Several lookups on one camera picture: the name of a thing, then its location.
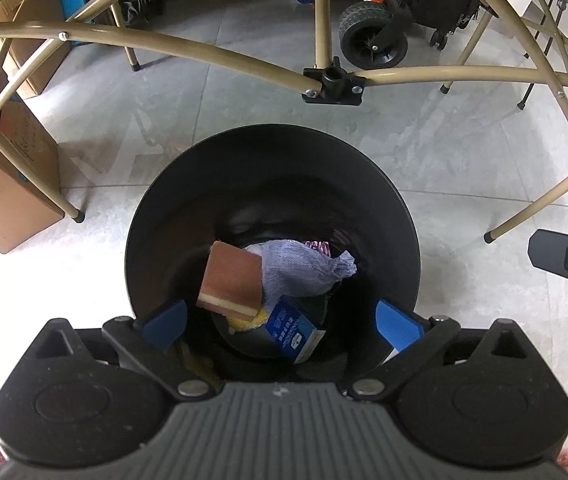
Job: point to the purple cloth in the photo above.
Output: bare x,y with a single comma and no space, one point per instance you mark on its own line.
299,270

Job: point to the blue paper carton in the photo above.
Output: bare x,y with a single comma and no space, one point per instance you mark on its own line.
289,327

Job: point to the black round trash bin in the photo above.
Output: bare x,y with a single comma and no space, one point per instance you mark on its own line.
274,175

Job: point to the pink striped knitted cloth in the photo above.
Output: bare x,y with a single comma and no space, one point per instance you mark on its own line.
320,247

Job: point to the tall cardboard bin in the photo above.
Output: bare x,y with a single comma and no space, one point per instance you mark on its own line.
9,195

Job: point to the dark grey bag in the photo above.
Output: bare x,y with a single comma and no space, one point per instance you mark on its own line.
134,7

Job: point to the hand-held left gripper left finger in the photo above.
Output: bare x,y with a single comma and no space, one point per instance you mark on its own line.
164,327

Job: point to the large brown cardboard box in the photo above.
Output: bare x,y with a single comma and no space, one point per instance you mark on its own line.
39,65

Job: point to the tan slatted folding table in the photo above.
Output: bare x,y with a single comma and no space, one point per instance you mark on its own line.
334,80

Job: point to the black folding wagon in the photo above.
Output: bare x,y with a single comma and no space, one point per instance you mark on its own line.
371,35

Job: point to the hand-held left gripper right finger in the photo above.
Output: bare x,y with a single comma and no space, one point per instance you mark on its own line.
399,327

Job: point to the pink and cream sponge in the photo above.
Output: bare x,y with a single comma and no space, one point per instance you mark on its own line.
226,275

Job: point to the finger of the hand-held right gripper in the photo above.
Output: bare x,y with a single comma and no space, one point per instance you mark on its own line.
554,247

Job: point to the yellow plush toy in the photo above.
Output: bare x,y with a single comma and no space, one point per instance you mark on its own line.
251,321

